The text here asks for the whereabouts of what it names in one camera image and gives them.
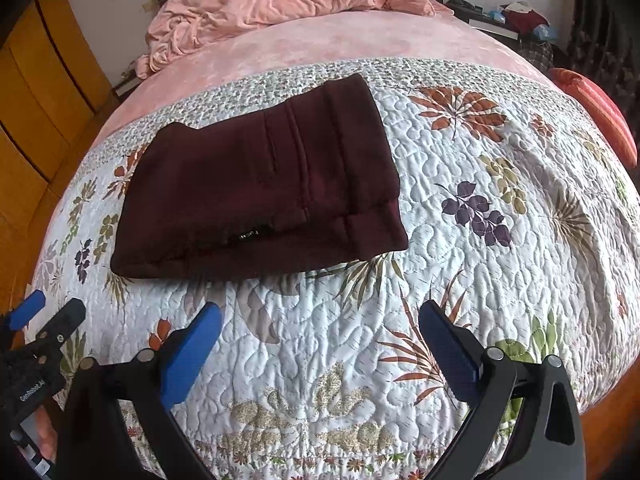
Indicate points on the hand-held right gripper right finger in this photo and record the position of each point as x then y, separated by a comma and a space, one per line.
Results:
450, 355

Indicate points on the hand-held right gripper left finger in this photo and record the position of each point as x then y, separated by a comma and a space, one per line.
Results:
192, 355

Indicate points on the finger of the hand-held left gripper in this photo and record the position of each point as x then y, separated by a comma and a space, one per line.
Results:
62, 320
27, 310

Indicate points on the maroon pants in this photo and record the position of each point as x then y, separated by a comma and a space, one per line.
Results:
240, 185

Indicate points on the person's left hand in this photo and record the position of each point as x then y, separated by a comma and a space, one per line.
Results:
44, 432

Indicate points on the white floral quilt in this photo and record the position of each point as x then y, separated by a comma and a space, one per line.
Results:
400, 270

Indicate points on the wooden wardrobe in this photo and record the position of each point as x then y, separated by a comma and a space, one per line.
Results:
45, 100

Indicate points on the orange pillow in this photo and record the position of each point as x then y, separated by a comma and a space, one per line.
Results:
597, 110

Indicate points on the plaid cloth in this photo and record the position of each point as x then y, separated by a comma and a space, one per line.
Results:
537, 52

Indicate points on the pink bed sheet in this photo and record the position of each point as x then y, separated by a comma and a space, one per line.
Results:
300, 45

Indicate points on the dark nightstand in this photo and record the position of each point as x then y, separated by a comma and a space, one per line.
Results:
480, 22

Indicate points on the blue plastic bag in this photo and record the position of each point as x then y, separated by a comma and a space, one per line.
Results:
546, 33

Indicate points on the teal box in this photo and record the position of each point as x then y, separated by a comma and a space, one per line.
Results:
496, 15

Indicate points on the maroon cloth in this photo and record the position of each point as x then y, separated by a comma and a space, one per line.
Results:
525, 16

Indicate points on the dark curtain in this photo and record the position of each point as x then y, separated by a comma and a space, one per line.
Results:
605, 30

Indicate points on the rumpled pink blanket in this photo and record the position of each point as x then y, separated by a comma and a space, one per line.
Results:
280, 0

